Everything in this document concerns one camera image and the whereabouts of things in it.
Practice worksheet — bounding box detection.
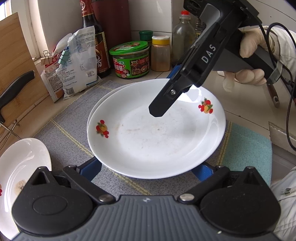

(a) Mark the bamboo cutting board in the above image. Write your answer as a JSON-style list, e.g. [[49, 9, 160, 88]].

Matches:
[[0, 12, 50, 137]]

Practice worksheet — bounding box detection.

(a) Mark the black handled kitchen knife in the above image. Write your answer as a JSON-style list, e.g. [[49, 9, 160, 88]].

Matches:
[[0, 71, 35, 123]]

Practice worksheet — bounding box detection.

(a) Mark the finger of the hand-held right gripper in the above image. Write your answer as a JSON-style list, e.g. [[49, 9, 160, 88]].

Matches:
[[148, 77, 193, 118], [166, 65, 184, 80]]

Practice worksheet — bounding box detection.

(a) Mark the black cable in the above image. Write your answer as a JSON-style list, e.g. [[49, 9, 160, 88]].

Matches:
[[257, 22, 296, 150]]

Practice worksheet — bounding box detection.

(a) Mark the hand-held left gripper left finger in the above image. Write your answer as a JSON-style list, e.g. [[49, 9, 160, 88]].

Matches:
[[29, 156, 116, 205]]

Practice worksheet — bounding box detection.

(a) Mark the person's white jacket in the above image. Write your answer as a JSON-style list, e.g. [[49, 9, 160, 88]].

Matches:
[[269, 166, 296, 241]]

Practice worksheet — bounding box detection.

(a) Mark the metal wire rack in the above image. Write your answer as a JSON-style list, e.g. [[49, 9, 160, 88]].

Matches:
[[0, 119, 21, 151]]

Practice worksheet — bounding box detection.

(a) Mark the small green capped jar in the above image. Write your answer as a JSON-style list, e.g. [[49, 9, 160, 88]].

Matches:
[[139, 30, 154, 45]]

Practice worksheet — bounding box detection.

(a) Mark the dark red knife block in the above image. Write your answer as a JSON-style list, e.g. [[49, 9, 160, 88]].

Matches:
[[91, 0, 132, 71]]

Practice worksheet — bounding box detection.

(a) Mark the red capped glass bottle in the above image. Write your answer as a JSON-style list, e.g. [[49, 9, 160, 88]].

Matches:
[[172, 10, 197, 66]]

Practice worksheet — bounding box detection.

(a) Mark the person's right forearm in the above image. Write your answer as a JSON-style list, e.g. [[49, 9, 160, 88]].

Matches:
[[266, 25, 296, 77]]

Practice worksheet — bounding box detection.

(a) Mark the person's right hand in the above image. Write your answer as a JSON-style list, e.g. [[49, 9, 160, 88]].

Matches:
[[223, 26, 279, 92]]

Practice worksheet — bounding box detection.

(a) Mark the yellow capped spice jar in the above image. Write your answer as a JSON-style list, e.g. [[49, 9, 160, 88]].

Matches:
[[151, 36, 171, 72]]

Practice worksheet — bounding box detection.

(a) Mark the dark soy sauce bottle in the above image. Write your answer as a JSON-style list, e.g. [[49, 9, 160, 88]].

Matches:
[[80, 0, 111, 79]]

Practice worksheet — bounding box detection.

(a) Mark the white plate with brown stain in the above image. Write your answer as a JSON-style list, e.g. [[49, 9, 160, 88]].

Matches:
[[0, 138, 52, 240]]

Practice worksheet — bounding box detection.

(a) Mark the white plate red fruit print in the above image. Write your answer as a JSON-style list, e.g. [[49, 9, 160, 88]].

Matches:
[[87, 78, 226, 179], [88, 82, 130, 121]]

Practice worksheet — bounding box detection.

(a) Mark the red and white food bag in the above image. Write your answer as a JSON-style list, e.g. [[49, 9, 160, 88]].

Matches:
[[40, 45, 70, 102]]

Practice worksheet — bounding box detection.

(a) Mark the white plastic food bag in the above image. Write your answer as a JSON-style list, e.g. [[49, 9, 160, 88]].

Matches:
[[62, 25, 102, 100]]

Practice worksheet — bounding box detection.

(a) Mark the silver binder clip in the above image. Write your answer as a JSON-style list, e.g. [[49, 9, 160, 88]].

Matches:
[[41, 50, 52, 65]]

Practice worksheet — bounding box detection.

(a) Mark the green lidded sauce jar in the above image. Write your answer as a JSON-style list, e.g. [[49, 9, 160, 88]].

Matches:
[[109, 40, 150, 80]]

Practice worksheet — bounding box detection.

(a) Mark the grey and teal dish towel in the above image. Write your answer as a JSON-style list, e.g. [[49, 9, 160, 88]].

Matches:
[[30, 80, 272, 202]]

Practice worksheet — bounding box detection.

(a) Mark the kitchen spatula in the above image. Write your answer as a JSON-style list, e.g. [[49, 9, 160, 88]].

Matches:
[[266, 80, 281, 108]]

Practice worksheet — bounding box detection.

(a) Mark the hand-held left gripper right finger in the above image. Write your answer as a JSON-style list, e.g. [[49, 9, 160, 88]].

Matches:
[[177, 162, 266, 205]]

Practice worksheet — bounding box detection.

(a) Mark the window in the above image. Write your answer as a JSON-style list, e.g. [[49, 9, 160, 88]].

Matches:
[[0, 0, 13, 18]]

